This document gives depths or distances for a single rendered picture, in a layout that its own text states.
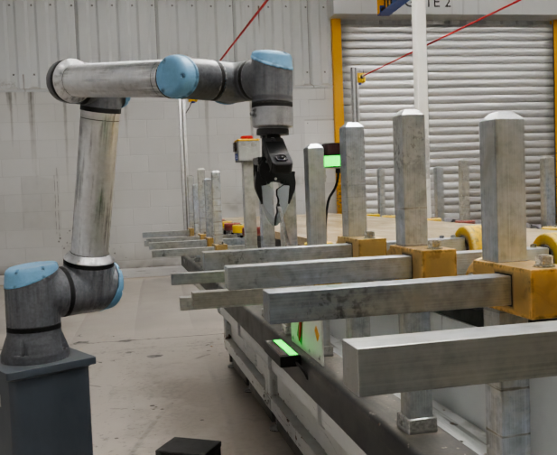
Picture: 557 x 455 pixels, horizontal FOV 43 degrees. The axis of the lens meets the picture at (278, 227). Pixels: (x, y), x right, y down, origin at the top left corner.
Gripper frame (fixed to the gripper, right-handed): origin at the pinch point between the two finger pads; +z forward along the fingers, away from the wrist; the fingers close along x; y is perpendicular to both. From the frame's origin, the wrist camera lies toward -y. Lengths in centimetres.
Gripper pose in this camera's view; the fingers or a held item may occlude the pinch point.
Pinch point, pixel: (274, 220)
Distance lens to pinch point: 155.2
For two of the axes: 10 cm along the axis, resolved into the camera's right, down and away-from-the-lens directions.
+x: -9.8, 0.2, -2.1
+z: 0.1, 10.0, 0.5
